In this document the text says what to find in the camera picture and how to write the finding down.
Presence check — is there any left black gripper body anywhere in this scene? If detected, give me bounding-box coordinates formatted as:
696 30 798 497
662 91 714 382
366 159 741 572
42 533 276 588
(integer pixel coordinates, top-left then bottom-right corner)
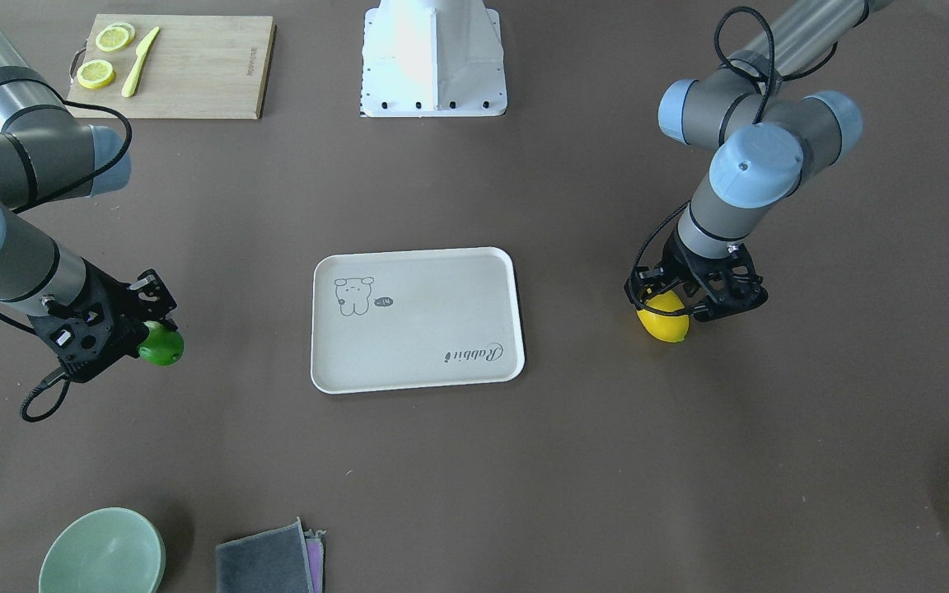
657 230 762 315

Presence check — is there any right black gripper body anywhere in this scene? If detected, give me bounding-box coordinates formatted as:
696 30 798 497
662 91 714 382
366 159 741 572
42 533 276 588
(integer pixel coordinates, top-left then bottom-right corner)
34 264 147 383

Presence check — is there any green lime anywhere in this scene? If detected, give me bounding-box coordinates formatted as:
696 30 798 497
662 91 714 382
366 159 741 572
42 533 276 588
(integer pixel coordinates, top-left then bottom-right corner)
137 320 185 367

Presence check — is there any yellow lemon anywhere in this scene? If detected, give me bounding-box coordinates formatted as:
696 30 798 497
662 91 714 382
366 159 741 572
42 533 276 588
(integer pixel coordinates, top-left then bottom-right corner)
637 290 690 343

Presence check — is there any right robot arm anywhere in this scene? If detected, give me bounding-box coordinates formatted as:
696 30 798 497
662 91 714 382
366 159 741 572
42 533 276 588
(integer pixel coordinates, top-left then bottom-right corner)
0 30 184 383

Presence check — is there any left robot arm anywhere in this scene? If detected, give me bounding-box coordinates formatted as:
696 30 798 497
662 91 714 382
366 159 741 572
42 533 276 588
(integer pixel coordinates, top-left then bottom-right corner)
624 1 886 322

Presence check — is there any cream rabbit print tray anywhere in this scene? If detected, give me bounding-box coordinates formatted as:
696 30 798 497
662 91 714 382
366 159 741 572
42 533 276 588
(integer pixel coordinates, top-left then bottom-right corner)
310 246 525 395

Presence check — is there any mint green bowl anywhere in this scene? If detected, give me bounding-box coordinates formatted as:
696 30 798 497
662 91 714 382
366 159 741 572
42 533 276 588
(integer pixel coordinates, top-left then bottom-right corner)
38 507 166 592

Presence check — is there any lower lemon slice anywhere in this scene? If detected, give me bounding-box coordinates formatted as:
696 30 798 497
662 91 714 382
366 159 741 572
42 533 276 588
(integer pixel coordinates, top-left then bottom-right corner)
74 59 116 90

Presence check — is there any lemon slice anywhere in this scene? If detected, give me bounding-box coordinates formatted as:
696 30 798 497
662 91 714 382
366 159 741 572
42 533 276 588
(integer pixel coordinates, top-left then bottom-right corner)
74 59 116 90
95 21 136 53

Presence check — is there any wooden cutting board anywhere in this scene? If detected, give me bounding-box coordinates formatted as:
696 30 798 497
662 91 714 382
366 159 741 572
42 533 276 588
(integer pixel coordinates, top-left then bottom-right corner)
67 14 276 119

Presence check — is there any yellow plastic knife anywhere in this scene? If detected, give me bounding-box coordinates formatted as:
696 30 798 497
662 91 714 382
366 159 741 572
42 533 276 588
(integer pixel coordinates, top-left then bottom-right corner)
120 26 161 98

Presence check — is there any upper lemon slice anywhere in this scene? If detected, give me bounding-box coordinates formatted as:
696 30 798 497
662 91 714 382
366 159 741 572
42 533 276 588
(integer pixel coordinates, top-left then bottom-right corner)
95 21 136 53

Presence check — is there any grey folded cloth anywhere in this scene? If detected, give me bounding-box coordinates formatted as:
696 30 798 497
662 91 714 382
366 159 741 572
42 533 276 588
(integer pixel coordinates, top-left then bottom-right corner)
215 519 314 592

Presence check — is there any purple cloth under grey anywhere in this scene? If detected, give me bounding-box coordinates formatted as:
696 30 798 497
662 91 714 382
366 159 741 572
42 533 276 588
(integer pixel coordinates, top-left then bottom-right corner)
304 530 326 593

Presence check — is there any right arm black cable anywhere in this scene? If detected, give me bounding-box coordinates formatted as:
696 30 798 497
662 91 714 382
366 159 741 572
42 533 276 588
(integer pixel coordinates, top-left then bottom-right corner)
0 100 134 423

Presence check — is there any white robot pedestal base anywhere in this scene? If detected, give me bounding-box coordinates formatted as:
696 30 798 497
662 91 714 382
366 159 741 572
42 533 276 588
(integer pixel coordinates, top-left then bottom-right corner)
359 1 508 118

